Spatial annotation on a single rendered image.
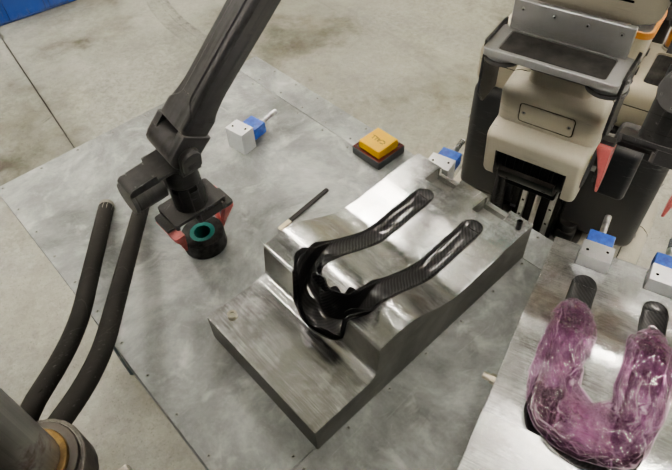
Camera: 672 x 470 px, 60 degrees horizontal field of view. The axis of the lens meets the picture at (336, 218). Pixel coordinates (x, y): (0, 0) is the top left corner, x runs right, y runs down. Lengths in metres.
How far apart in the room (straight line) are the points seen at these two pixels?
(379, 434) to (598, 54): 0.77
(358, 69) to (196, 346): 2.17
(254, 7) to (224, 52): 0.07
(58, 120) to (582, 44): 2.39
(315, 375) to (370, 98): 2.03
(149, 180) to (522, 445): 0.64
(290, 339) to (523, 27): 0.73
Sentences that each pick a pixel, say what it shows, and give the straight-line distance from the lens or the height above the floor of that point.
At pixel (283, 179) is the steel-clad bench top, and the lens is 1.22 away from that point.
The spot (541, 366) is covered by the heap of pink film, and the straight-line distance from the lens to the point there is 0.87.
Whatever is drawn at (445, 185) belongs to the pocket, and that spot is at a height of 0.86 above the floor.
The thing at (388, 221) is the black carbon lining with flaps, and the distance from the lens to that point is 1.02.
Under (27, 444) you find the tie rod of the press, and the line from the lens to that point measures 0.64.
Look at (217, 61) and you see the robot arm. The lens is 0.84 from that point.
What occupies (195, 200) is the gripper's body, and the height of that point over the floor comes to 0.94.
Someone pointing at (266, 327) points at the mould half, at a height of 0.86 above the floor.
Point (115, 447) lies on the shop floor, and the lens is 1.88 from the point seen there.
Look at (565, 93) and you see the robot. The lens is 1.32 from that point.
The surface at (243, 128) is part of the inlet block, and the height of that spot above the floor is 0.85.
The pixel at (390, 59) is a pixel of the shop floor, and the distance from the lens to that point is 3.04.
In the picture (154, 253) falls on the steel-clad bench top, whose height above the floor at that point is 0.80.
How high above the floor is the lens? 1.64
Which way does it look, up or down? 48 degrees down
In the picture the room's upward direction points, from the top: 3 degrees counter-clockwise
